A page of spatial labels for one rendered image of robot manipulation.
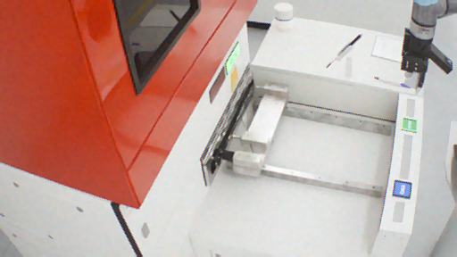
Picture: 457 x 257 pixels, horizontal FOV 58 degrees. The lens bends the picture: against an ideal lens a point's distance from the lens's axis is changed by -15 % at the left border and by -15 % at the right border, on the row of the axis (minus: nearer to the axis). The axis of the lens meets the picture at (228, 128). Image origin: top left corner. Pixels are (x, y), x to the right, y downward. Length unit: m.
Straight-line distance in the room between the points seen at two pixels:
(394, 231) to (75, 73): 0.87
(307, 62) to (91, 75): 1.06
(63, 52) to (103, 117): 0.14
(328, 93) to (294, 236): 0.54
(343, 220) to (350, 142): 0.32
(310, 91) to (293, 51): 0.16
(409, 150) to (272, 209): 0.45
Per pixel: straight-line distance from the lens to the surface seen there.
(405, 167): 1.37
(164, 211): 1.20
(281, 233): 1.37
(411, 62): 1.29
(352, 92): 1.63
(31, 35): 0.75
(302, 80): 1.64
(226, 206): 1.43
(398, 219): 1.26
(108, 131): 0.80
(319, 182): 1.45
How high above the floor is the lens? 1.98
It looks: 45 degrees down
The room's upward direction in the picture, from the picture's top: 7 degrees counter-clockwise
